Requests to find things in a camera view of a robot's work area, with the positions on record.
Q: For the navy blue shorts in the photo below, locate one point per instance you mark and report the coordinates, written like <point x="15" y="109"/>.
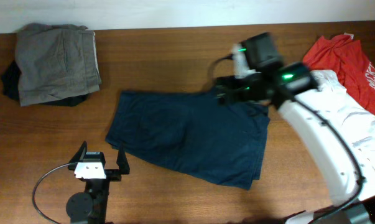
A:
<point x="193" y="134"/>

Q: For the black folded garment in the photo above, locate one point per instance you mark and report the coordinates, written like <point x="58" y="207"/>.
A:
<point x="10" y="80"/>

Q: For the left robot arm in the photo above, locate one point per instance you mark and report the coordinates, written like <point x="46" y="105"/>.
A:
<point x="90" y="205"/>

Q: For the white garment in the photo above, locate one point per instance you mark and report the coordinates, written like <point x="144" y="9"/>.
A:
<point x="358" y="118"/>

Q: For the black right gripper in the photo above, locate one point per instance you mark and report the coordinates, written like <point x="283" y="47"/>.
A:
<point x="220" y="88"/>

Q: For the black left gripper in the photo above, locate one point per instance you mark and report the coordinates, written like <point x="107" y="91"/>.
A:
<point x="114" y="175"/>

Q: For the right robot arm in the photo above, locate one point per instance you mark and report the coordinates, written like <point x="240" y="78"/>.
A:
<point x="347" y="170"/>

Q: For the grey folded trousers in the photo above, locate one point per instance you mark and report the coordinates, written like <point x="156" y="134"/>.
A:
<point x="56" y="62"/>

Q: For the red t-shirt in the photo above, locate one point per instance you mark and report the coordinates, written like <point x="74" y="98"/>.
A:
<point x="355" y="68"/>

